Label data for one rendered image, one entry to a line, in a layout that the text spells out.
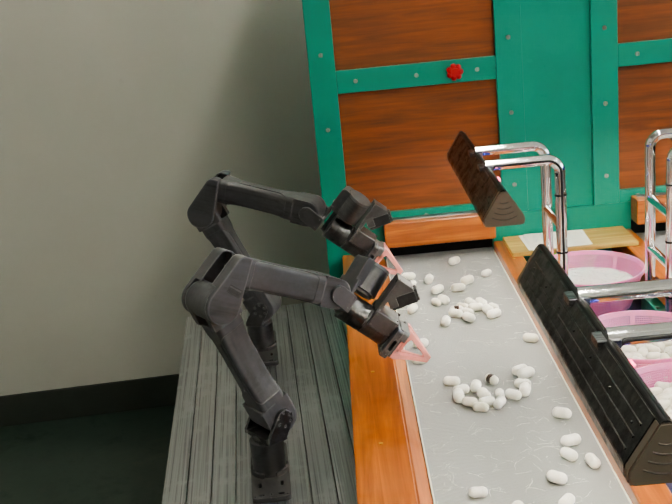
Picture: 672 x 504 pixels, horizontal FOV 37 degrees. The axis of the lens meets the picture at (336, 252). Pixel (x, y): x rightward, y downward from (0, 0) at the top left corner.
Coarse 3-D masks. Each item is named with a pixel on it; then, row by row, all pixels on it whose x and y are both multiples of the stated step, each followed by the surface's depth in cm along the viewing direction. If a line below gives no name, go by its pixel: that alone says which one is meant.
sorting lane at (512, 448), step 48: (480, 288) 252; (432, 336) 225; (480, 336) 223; (432, 384) 202; (432, 432) 183; (480, 432) 181; (528, 432) 179; (576, 432) 178; (432, 480) 167; (480, 480) 166; (528, 480) 164; (576, 480) 163
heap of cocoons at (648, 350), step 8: (640, 344) 210; (648, 344) 209; (656, 344) 210; (664, 344) 211; (624, 352) 209; (632, 352) 207; (640, 352) 207; (648, 352) 208; (656, 352) 205; (664, 352) 207; (664, 376) 199
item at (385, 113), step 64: (320, 0) 260; (384, 0) 261; (448, 0) 261; (512, 0) 260; (576, 0) 261; (640, 0) 262; (320, 64) 264; (384, 64) 266; (448, 64) 265; (512, 64) 265; (576, 64) 266; (640, 64) 266; (320, 128) 269; (384, 128) 271; (448, 128) 271; (512, 128) 270; (576, 128) 271; (640, 128) 272; (384, 192) 276; (448, 192) 277; (512, 192) 275; (576, 192) 277; (640, 192) 276
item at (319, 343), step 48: (192, 336) 258; (288, 336) 252; (336, 336) 249; (192, 384) 230; (288, 384) 225; (336, 384) 223; (192, 432) 208; (240, 432) 205; (288, 432) 203; (336, 432) 201; (192, 480) 188; (240, 480) 187; (336, 480) 184
